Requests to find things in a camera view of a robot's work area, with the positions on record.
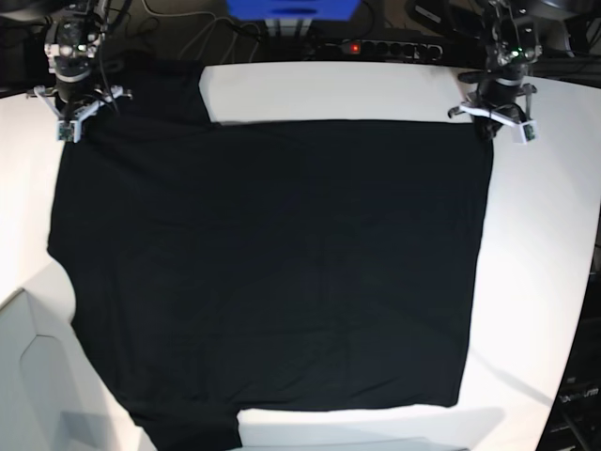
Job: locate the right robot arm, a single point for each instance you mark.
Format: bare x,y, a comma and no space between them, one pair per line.
84,22

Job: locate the grey plastic bin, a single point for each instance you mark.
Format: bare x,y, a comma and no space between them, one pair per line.
40,406

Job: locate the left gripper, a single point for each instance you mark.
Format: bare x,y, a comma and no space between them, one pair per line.
505,68

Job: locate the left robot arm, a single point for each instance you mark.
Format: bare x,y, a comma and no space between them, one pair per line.
511,45

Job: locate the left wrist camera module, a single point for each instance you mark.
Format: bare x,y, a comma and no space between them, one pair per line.
525,132

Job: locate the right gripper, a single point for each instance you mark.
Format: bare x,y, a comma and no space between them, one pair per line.
72,66

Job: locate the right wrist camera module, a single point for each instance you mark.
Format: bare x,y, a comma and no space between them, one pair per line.
68,131

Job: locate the blue plastic box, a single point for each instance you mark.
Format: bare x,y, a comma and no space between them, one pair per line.
327,10

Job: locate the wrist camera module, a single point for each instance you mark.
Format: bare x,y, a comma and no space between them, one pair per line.
68,131
525,132

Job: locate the black T-shirt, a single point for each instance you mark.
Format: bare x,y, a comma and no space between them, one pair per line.
296,266

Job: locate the white power strip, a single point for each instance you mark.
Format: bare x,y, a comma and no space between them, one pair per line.
380,50

